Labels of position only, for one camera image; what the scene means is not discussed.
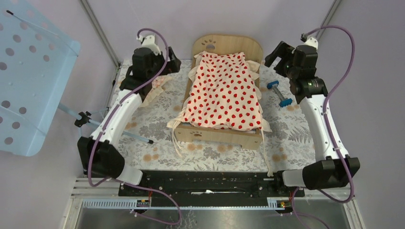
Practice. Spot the floral table mat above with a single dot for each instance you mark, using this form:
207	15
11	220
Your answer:
288	146

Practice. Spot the checkered ruffled pillow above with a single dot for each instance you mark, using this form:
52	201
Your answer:
157	89

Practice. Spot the red strawberry print duvet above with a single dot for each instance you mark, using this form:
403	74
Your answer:
223	94

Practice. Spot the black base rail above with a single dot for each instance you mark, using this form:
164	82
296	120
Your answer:
208	188

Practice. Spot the wooden pet bed frame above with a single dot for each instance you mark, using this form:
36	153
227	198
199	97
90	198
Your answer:
221	45

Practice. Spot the grey cable duct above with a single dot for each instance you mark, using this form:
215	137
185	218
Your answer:
139	204

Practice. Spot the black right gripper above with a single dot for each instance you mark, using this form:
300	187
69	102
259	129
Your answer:
283	50

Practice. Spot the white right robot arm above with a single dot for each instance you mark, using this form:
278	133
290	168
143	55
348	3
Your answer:
333	167

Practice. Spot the blue dumbbell toy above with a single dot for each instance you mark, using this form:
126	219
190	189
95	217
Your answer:
283	101

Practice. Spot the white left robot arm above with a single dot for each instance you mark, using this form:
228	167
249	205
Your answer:
99	152

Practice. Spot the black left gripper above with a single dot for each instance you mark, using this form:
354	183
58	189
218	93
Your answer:
172	66

